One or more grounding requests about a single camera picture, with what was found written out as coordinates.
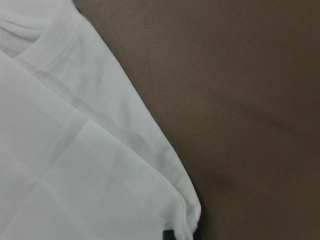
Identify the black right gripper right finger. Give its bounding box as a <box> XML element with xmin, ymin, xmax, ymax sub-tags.
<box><xmin>193</xmin><ymin>221</ymin><xmax>202</xmax><ymax>240</ymax></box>

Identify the white long-sleeve printed shirt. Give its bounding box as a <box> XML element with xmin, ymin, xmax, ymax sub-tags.
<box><xmin>0</xmin><ymin>0</ymin><xmax>201</xmax><ymax>240</ymax></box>

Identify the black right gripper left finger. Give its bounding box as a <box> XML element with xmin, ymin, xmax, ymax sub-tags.
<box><xmin>162</xmin><ymin>229</ymin><xmax>175</xmax><ymax>240</ymax></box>

